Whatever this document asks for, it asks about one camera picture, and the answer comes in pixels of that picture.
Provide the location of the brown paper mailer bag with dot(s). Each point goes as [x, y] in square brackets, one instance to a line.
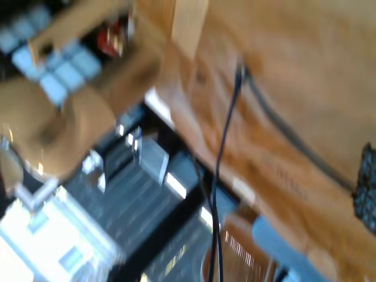
[293, 88]

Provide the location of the black server rack frame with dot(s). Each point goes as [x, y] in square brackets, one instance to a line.
[164, 235]

